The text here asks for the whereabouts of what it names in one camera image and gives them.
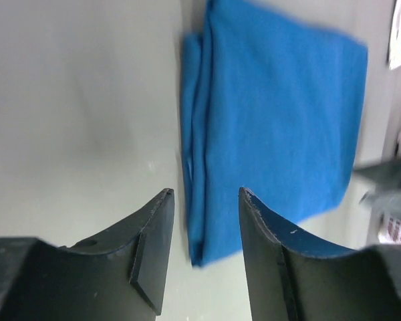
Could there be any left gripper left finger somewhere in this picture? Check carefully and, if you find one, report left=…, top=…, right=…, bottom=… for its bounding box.
left=0, top=189, right=174, bottom=320

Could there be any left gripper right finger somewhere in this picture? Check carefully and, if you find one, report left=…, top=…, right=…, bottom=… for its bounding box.
left=239, top=188, right=401, bottom=320

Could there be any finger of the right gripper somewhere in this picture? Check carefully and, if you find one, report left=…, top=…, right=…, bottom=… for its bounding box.
left=353, top=157, right=401, bottom=208

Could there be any blue t shirt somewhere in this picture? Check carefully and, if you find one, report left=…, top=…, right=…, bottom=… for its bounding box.
left=181, top=1, right=368, bottom=267

